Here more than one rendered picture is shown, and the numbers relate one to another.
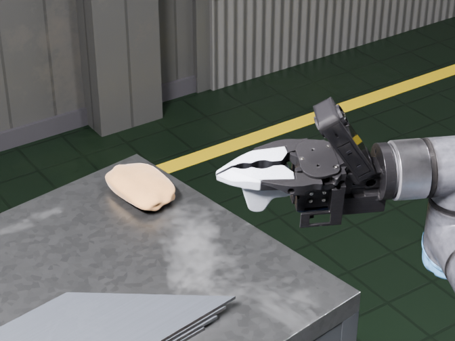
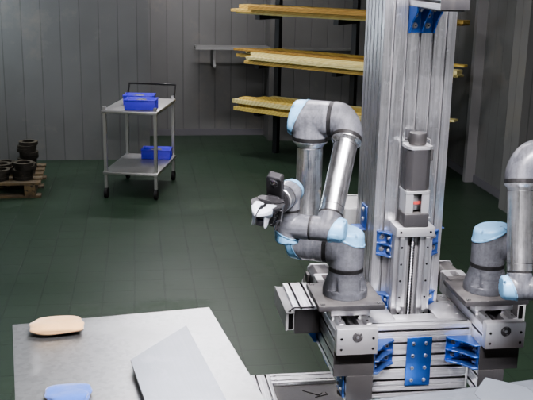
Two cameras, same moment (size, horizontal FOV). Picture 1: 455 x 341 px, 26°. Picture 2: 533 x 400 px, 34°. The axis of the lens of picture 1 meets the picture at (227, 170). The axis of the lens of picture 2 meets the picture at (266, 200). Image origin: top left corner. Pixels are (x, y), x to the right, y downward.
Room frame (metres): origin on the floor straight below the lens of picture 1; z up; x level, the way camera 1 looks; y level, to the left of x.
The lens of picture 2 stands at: (-0.02, 2.06, 2.10)
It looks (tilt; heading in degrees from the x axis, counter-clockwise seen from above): 15 degrees down; 296
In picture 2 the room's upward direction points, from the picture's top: 1 degrees clockwise
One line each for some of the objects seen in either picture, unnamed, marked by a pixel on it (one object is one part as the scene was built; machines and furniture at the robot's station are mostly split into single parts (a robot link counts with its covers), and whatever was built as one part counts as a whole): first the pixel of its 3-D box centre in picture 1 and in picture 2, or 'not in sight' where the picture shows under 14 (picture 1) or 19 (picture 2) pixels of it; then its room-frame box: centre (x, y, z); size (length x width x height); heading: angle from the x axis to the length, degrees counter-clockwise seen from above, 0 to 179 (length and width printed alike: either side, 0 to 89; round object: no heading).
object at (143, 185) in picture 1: (141, 185); (56, 325); (1.57, 0.16, 1.07); 0.16 x 0.10 x 0.04; 33
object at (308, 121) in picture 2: not in sight; (309, 181); (1.08, -0.55, 1.41); 0.15 x 0.12 x 0.55; 8
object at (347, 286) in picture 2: not in sight; (345, 279); (0.95, -0.57, 1.09); 0.15 x 0.15 x 0.10
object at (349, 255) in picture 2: not in sight; (344, 245); (0.96, -0.57, 1.20); 0.13 x 0.12 x 0.14; 8
